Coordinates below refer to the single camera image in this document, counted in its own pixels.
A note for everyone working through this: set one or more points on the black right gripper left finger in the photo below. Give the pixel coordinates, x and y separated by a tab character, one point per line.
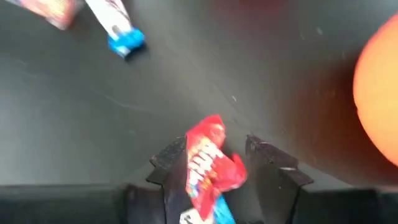
140	205

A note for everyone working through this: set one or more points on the red Skittles packet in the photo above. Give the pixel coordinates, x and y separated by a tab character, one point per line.
53	11
205	161

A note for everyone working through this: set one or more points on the orange pumpkin face bucket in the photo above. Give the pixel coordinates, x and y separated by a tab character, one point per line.
379	93

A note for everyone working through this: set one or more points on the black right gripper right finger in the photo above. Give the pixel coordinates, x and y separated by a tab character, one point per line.
273	186

